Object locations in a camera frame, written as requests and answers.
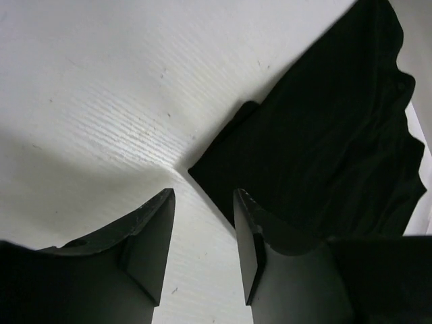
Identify black tank top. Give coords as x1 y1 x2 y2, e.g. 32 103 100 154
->
188 1 425 238

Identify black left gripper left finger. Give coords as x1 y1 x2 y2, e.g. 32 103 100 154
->
1 188 175 323

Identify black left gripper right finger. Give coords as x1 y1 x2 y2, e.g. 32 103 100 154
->
233 189 431 323

